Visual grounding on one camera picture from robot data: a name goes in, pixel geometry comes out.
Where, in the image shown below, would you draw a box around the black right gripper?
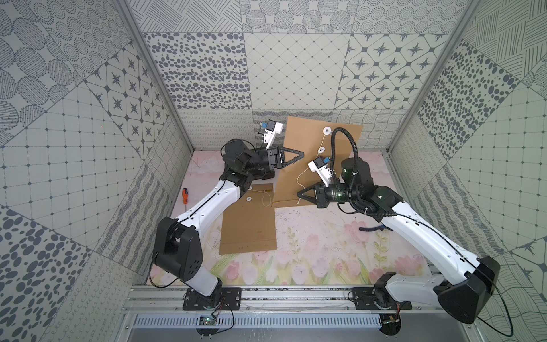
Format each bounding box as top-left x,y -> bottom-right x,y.
298,180 -> 360,208

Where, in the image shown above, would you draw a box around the white file bag string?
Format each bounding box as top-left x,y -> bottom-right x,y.
296,130 -> 330,205

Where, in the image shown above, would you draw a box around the brown kraft file bag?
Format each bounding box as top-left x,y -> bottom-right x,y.
273,116 -> 363,209
219,183 -> 277,255

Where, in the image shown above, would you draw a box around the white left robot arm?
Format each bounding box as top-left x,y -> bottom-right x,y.
151,139 -> 305,306

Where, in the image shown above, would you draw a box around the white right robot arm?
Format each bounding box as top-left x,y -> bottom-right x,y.
298,157 -> 501,324

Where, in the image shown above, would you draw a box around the black plastic tool case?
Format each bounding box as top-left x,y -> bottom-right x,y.
255,170 -> 276,180

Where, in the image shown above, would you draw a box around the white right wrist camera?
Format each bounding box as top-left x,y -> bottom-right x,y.
308,157 -> 335,187

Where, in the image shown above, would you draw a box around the blue handled pliers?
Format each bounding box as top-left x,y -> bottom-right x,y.
358,225 -> 386,232

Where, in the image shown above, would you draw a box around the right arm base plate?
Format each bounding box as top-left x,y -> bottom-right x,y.
348,286 -> 413,311

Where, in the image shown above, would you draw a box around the orange handled screwdriver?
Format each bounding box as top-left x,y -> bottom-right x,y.
182,188 -> 189,210

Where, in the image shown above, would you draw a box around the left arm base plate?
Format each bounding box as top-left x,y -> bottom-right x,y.
183,287 -> 242,311

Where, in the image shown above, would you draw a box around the aluminium mounting rail frame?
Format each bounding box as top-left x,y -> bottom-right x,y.
121,259 -> 474,319

